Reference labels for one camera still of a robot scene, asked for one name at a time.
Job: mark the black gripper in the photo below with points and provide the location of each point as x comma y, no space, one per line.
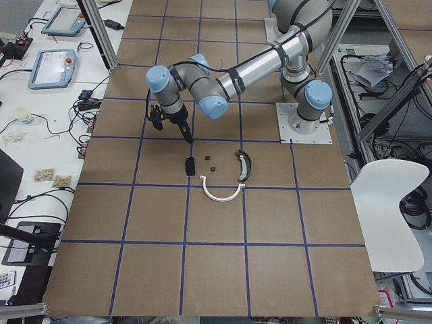
177,117

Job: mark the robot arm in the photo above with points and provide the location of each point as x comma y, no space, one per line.
303,26

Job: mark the black brake pad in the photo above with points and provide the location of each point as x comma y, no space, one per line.
190,166

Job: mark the olive brake shoe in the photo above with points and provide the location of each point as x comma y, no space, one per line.
245,163

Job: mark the black power adapter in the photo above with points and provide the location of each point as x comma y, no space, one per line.
113,24

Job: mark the near blue teach pendant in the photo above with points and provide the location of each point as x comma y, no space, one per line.
52,69

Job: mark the blue teach pendant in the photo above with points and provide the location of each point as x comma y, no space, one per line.
52,69
66,21

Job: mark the far blue teach pendant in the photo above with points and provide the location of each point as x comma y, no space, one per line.
66,21

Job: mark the white chair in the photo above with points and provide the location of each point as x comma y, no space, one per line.
377,191

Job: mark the white curved plastic bracket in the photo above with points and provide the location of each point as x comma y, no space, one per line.
221,195

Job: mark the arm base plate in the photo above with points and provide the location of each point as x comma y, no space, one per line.
271,29
295,130

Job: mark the aluminium frame post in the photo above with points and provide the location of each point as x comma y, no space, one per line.
97,28

